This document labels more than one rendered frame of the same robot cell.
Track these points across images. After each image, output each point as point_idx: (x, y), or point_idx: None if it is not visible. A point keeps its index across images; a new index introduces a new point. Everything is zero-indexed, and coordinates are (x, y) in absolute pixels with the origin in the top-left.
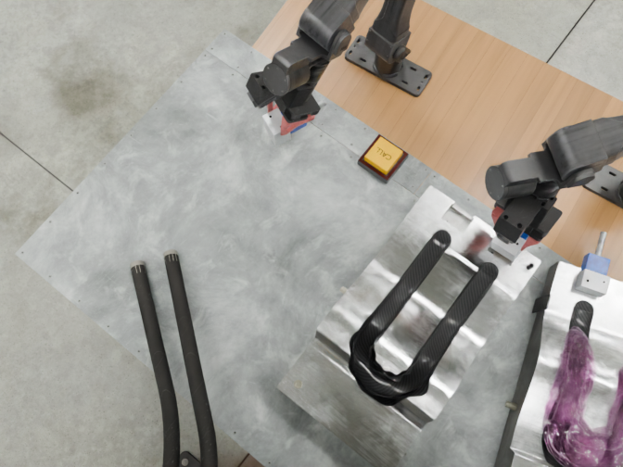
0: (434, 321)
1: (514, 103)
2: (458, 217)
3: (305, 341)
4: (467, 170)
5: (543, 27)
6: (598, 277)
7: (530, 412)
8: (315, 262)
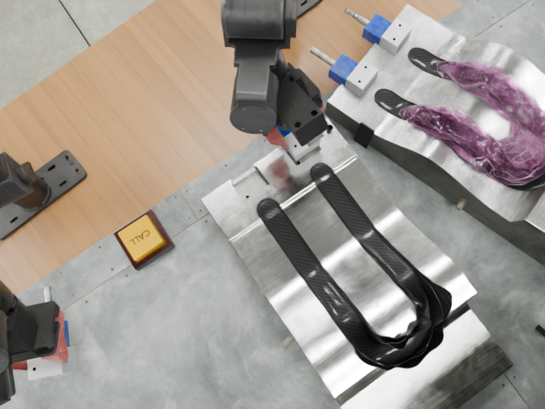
0: (358, 251)
1: (138, 81)
2: (246, 182)
3: (328, 406)
4: (194, 154)
5: (62, 45)
6: (359, 70)
7: (479, 187)
8: (238, 361)
